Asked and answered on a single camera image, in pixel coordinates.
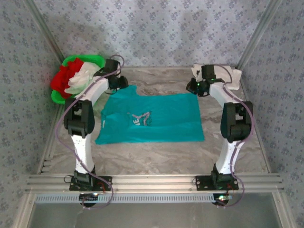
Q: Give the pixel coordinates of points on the crumpled white t-shirt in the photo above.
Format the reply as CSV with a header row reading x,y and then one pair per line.
x,y
80,78

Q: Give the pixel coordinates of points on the green plastic basket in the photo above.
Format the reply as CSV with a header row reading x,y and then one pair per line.
x,y
57,97

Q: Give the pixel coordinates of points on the red t-shirt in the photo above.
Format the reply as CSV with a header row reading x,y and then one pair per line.
x,y
59,82

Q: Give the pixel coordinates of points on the folded white t-shirt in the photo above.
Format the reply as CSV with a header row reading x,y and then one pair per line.
x,y
235,79

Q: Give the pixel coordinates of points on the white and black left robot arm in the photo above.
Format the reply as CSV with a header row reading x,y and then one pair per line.
x,y
83,152

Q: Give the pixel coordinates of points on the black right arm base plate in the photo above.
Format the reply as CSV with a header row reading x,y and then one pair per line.
x,y
204,184

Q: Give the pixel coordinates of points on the aluminium frame post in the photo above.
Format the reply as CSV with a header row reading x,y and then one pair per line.
x,y
44,31
259,31

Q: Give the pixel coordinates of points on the teal printed t-shirt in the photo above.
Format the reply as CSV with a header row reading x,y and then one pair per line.
x,y
166,118

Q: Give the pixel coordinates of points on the small black controller board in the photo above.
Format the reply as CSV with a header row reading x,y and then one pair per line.
x,y
89,197
222,199

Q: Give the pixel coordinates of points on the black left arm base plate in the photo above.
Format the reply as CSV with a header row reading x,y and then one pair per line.
x,y
104,184

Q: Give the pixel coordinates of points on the aluminium mounting rail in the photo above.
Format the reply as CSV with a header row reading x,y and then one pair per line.
x,y
154,183

